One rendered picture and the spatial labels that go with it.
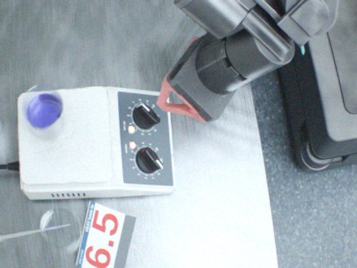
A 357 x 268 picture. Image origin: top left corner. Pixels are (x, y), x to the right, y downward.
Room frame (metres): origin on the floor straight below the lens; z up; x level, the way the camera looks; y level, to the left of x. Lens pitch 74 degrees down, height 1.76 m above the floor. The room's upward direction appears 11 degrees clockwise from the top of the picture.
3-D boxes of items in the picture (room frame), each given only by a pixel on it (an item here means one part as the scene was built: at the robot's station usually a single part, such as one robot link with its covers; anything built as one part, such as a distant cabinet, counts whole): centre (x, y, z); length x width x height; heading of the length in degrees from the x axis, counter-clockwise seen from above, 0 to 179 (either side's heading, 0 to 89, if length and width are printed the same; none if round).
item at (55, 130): (0.23, 0.15, 0.87); 0.06 x 0.05 x 0.08; 4
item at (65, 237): (0.12, 0.12, 0.76); 0.06 x 0.06 x 0.02
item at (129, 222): (0.11, 0.06, 0.77); 0.09 x 0.06 x 0.04; 178
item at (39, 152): (0.22, 0.13, 0.83); 0.12 x 0.12 x 0.01; 15
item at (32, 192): (0.23, 0.11, 0.79); 0.22 x 0.13 x 0.08; 105
